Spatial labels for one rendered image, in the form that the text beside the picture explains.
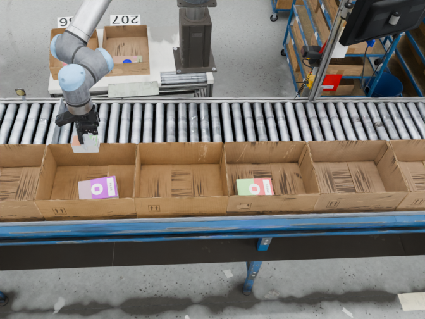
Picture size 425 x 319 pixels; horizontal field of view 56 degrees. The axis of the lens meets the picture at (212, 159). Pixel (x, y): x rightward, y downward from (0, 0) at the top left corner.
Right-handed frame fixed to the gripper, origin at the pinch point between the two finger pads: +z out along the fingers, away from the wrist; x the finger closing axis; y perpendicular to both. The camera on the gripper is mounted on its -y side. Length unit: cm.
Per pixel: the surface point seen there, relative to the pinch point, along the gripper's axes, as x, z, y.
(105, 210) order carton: -21.2, 19.7, 7.2
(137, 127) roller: 44, 41, 15
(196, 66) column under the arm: 93, 39, 50
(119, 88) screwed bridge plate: 74, 41, 3
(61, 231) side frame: -28.1, 24.8, -11.0
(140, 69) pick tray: 87, 37, 15
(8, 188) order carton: -4.3, 27.3, -38.5
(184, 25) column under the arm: 93, 8, 42
